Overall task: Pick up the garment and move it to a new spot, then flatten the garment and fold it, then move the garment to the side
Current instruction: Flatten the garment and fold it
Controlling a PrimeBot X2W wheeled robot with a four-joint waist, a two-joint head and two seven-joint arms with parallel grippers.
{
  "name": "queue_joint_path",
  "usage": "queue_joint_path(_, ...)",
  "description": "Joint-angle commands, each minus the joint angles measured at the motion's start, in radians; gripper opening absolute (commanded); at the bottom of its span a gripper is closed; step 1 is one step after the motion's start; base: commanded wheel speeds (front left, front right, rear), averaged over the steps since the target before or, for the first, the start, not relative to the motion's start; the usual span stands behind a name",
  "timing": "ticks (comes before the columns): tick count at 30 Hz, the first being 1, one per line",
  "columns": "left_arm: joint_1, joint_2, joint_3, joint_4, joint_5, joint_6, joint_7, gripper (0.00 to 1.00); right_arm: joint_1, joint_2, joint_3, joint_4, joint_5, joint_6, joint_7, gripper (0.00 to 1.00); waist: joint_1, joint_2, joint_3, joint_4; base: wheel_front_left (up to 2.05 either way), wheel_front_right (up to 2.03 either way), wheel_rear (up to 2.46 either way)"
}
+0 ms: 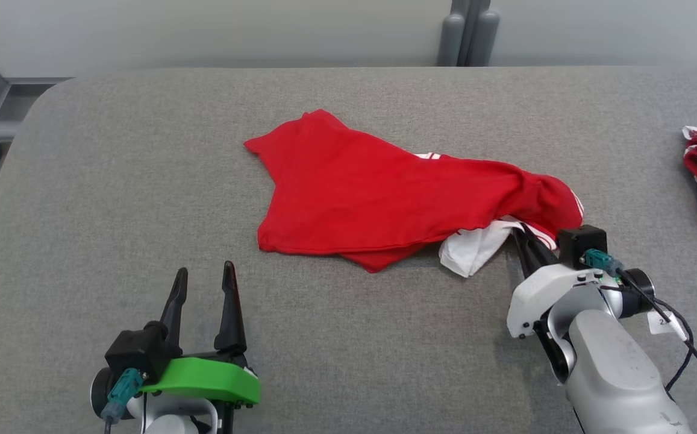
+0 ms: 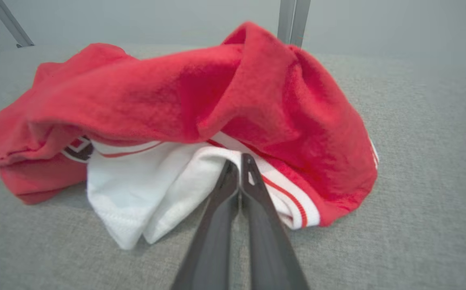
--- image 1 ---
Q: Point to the teal camera connector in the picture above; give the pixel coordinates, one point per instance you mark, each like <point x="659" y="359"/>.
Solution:
<point x="602" y="262"/>
<point x="120" y="392"/>

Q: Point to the red and white t-shirt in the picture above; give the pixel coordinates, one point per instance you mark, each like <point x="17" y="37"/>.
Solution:
<point x="372" y="205"/>

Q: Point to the teal right camera connector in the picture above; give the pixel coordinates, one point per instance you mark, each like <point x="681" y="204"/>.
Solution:
<point x="602" y="262"/>

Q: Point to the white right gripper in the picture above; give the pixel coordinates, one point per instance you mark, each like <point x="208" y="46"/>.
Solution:
<point x="541" y="295"/>

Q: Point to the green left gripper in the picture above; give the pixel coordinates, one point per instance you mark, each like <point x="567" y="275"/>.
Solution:
<point x="203" y="380"/>

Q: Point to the teal left camera connector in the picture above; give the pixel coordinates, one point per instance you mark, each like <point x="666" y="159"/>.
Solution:
<point x="120" y="392"/>

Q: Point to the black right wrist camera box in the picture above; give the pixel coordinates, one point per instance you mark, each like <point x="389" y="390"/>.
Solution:
<point x="580" y="244"/>

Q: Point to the grey metal partition post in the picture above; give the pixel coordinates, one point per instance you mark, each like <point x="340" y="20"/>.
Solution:
<point x="468" y="36"/>

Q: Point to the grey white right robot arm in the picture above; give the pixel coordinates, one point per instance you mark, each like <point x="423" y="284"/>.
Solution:
<point x="613" y="374"/>

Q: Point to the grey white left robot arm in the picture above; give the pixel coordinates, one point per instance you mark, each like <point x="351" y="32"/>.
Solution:
<point x="173" y="419"/>

